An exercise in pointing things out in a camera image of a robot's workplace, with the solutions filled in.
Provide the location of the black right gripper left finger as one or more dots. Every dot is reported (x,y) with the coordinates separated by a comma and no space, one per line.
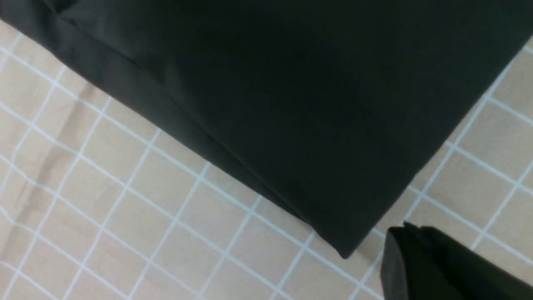
(408,269)

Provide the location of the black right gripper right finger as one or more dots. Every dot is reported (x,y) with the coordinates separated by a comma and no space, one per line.
(472,275)

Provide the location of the dark gray long-sleeve top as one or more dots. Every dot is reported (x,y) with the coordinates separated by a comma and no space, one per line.
(328,108)

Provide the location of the beige grid tablecloth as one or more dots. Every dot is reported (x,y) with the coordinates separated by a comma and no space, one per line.
(97,203)

